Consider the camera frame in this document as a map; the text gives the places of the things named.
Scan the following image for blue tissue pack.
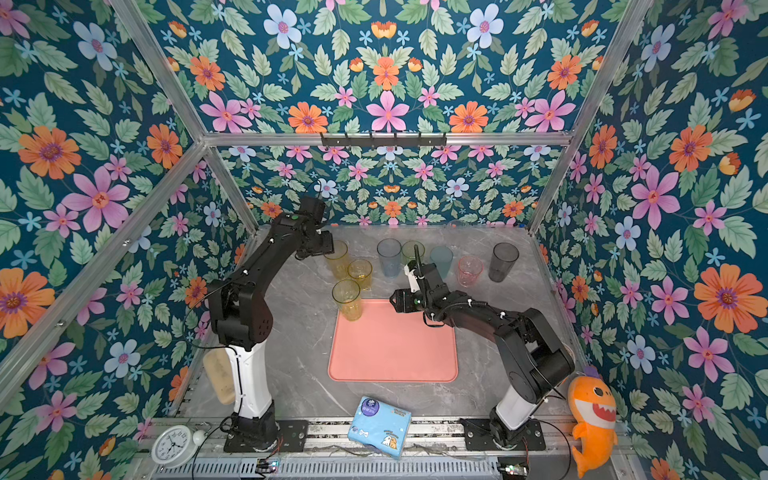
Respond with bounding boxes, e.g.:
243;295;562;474
347;396;412;459

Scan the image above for light green tall glass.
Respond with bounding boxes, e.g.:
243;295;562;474
332;278;363;321

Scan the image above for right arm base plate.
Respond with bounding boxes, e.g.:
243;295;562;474
459;418;546;452

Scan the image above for short green glass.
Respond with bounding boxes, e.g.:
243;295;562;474
401;240;426;266

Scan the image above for yellow tall glass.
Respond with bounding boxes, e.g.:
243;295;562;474
324;240;350;280

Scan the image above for blue tall glass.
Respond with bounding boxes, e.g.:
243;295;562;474
377;238;402;278

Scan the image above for white vent grille strip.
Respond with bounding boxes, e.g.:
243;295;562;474
152;457;501;479

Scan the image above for beige sponge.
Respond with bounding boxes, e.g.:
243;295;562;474
203;348;235;405

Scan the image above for black hook rail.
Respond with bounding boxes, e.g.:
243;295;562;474
320;133;448;148

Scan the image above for orange shark plush toy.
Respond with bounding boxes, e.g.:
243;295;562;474
567;375;618;479

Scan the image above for short amber glass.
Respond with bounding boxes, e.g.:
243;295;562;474
347;259;373;291

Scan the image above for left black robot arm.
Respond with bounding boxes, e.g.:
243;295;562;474
208;197;334;451

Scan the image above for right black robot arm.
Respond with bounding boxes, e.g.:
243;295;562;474
389;253;575;449

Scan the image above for grey smoke tall glass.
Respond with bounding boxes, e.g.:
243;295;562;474
488;242;520;283

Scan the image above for pink plastic tray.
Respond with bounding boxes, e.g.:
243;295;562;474
328;299;459;383

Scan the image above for white alarm clock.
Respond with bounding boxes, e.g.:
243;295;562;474
151;425;206;468

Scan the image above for teal tall glass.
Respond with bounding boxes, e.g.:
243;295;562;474
430;246;454;279

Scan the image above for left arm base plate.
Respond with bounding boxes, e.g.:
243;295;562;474
223;420;309;453

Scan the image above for short pink glass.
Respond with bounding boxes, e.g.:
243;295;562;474
457;256;484;287

